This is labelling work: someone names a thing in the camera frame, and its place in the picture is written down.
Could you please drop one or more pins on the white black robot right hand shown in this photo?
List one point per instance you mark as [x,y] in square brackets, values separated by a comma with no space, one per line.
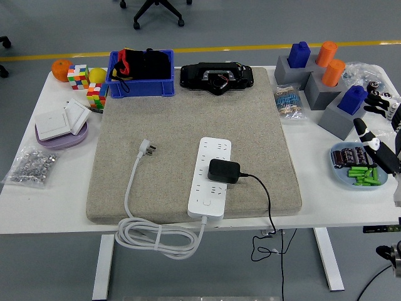
[372,142]

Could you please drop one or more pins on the black power adapter plug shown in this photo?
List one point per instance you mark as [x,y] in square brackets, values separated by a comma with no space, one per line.
[222,171]

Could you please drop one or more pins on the white power strip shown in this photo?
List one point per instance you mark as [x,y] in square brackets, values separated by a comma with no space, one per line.
[216,150]

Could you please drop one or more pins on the empty-looking clear plastic bag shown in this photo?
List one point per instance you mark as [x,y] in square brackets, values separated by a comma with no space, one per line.
[386,136]

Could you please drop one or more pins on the row of black capacitors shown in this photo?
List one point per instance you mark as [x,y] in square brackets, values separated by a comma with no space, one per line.
[351,156]

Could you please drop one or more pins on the pile of green batteries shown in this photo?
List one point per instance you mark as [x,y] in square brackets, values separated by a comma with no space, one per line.
[365,177]

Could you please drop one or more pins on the blue square peg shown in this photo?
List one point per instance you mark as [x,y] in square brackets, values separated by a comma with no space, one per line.
[299,54]
[352,100]

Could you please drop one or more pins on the light blue oval plate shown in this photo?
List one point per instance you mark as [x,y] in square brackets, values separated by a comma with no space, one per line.
[338,175]

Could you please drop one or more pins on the bag of black cylinder cells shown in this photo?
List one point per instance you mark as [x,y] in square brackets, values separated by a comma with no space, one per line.
[374,85]

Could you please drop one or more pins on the clear bag of blue parts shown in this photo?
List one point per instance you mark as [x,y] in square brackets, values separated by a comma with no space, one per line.
[360,73]

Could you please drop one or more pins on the orange cylinder peg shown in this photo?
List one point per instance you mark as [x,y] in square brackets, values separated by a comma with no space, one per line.
[326,53]
[332,73]

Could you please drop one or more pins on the black table control panel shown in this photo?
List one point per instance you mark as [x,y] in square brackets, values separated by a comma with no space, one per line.
[382,229]

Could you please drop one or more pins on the clear bag of resistors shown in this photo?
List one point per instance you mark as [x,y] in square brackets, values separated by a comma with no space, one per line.
[288,102]

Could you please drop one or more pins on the wide grey peg block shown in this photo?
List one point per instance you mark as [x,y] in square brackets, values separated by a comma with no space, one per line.
[283,73]

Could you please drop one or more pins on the white table leg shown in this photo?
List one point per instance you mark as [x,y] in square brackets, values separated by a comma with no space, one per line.
[329,260]
[103,266]

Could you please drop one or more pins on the silver under-table hook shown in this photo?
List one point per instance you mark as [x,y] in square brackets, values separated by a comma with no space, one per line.
[266,232]

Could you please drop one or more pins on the grey-brown felt mat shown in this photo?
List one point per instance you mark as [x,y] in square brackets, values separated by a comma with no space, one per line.
[188,119]

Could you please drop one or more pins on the black electronic device housing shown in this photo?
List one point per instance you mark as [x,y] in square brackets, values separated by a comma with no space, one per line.
[194,75]

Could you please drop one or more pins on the black and red fabric bundle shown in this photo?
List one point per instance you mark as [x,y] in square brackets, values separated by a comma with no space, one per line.
[150,66]

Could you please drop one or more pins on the blue plastic bin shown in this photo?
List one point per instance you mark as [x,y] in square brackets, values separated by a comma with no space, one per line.
[141,89]

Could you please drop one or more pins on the black office chair base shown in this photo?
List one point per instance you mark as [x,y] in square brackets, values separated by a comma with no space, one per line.
[136,24]

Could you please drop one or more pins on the colourful puzzle cube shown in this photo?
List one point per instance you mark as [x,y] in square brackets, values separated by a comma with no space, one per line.
[77,76]
[95,95]

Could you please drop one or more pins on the yellow lemon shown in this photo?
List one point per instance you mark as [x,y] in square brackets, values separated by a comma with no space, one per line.
[97,75]

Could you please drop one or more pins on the purple oval tray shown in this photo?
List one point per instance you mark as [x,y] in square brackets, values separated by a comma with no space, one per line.
[62,142]

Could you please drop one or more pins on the orange fruit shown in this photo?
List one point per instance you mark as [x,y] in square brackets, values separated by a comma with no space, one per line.
[61,70]

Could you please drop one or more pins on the clear bag of metal nuts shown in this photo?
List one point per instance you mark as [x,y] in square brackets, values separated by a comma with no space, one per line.
[31,166]

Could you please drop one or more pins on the black chair castor base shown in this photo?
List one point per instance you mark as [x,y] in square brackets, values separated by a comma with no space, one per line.
[5,42]

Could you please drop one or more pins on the white wall switch panel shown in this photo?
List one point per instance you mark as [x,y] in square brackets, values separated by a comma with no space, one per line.
[76,114]
[51,125]

